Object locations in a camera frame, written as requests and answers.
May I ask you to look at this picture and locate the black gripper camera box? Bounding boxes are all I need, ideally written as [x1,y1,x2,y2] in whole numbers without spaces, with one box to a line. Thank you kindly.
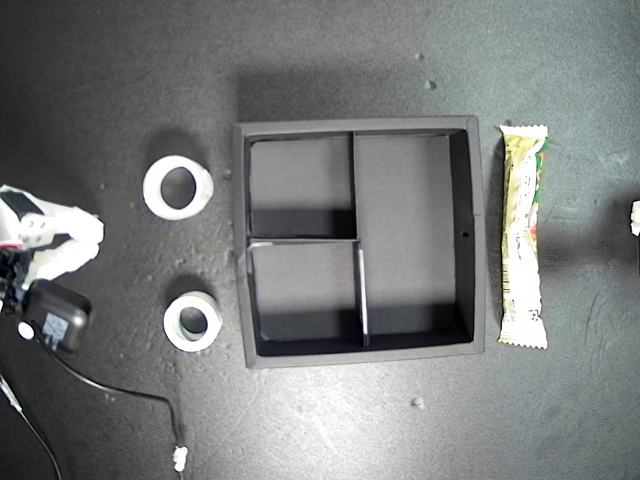
[21,279,94,355]

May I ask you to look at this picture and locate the black compartment tray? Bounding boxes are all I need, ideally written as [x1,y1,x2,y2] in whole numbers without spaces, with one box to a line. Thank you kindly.
[230,114,488,370]

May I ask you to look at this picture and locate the black camera cable white plug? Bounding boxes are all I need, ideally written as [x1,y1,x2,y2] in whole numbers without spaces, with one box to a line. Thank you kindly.
[48,347,190,472]

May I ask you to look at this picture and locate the yellow-green snack bar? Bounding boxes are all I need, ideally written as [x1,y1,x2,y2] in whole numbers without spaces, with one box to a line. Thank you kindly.
[497,123,550,350]

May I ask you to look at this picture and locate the small white tape roll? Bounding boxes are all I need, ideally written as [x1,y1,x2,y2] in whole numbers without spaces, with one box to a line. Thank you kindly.
[162,292,224,354]

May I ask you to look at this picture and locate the thin black-white loose wire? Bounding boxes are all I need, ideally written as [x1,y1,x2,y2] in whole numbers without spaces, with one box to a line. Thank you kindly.
[0,372,64,480]

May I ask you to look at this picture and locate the large white tape roll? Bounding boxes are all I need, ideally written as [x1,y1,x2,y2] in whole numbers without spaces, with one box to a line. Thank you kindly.
[141,154,216,220]

